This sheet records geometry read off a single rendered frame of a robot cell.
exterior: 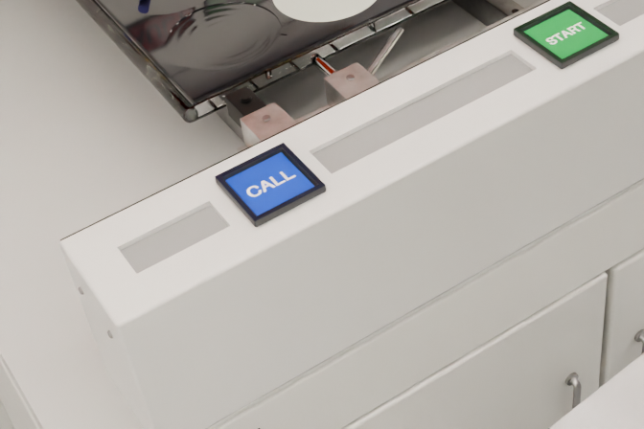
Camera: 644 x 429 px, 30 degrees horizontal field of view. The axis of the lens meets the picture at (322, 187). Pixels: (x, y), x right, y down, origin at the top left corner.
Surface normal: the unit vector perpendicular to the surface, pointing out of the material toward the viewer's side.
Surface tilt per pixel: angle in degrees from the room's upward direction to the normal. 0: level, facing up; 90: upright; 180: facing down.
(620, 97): 90
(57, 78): 0
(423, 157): 0
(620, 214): 90
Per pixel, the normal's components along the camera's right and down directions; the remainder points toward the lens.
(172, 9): -0.11, -0.72
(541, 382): 0.53, 0.54
